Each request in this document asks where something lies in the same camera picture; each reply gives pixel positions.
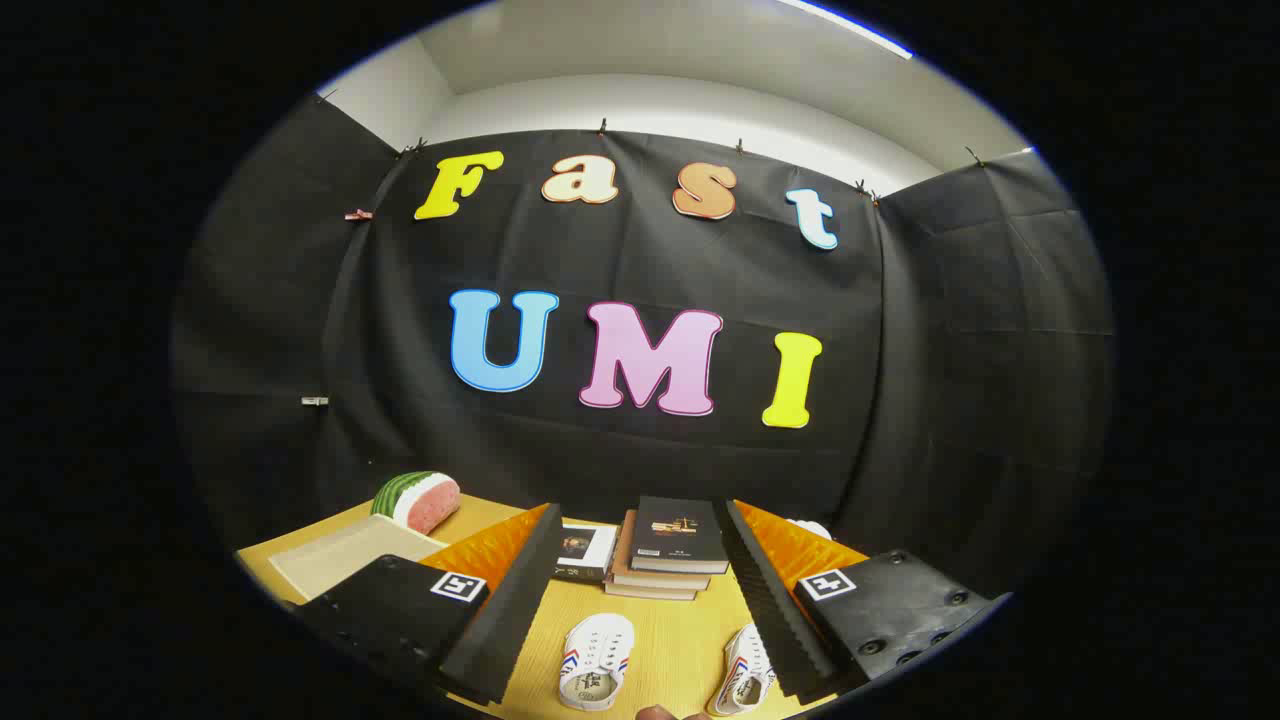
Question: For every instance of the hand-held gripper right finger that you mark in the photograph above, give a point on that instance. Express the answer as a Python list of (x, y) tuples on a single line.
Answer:
[(770, 600)]

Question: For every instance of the thin brown cover book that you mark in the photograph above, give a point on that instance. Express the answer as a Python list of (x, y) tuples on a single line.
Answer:
[(648, 592)]

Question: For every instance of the black cover book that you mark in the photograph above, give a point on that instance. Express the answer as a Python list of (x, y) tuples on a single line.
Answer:
[(675, 535)]

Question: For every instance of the white canvas shoe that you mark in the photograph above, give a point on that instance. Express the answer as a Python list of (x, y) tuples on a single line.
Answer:
[(745, 670), (600, 650)]

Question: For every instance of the white plush pouch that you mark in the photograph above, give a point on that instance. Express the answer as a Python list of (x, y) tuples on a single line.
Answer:
[(812, 527)]

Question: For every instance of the thick brown cover book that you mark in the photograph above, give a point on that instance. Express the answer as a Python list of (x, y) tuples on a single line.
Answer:
[(655, 580)]

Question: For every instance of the white portrait cover book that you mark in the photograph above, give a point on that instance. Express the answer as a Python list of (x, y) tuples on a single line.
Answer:
[(592, 550)]

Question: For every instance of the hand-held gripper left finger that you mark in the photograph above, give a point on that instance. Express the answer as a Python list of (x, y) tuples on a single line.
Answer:
[(505, 610)]

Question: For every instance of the beige fabric storage box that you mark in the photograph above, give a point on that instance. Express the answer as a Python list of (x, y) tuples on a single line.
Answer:
[(340, 560)]

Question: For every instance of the black backdrop cloth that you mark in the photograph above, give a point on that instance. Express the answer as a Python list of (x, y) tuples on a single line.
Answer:
[(640, 260)]

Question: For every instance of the watermelon slice plush toy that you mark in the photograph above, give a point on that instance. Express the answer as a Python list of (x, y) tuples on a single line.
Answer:
[(425, 500)]

